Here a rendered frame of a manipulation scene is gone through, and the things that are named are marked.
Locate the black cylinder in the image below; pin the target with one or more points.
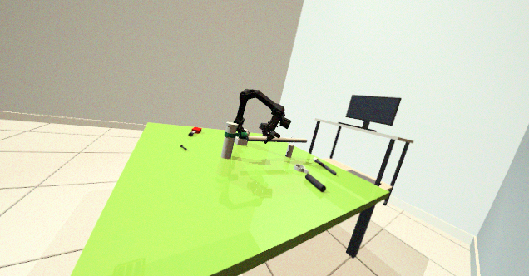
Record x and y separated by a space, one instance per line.
315 182

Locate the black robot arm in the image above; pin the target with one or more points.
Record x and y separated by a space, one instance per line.
277 110

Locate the white cylindrical tube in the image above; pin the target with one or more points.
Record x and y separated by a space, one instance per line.
281 139

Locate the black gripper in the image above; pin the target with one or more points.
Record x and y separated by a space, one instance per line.
272 134

